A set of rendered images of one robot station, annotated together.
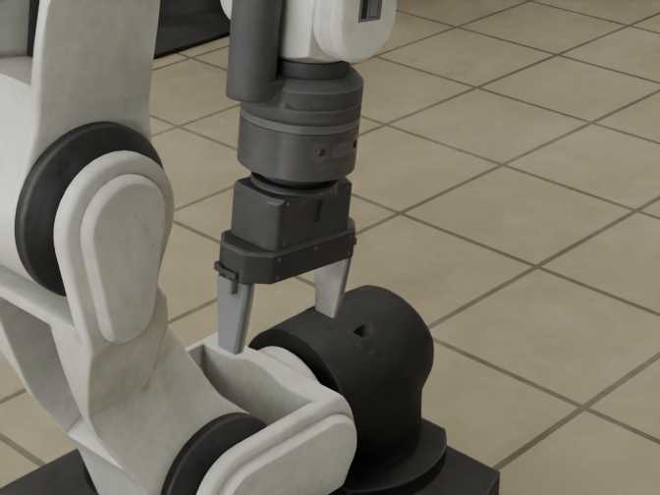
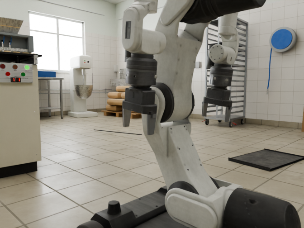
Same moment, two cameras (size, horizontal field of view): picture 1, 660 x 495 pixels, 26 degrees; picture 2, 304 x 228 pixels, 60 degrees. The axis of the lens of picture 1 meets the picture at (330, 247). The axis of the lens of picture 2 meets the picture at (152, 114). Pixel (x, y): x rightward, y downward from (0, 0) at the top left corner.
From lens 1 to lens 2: 1.33 m
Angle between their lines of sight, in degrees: 88
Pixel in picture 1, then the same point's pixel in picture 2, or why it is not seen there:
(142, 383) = (165, 154)
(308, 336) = (237, 190)
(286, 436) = (190, 197)
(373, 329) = (256, 204)
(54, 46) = not seen: hidden behind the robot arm
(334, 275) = (148, 122)
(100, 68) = (163, 70)
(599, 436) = not seen: outside the picture
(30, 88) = not seen: hidden behind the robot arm
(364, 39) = (126, 44)
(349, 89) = (130, 59)
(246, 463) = (177, 193)
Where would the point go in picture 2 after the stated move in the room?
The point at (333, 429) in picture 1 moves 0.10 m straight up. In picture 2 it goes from (204, 208) to (204, 175)
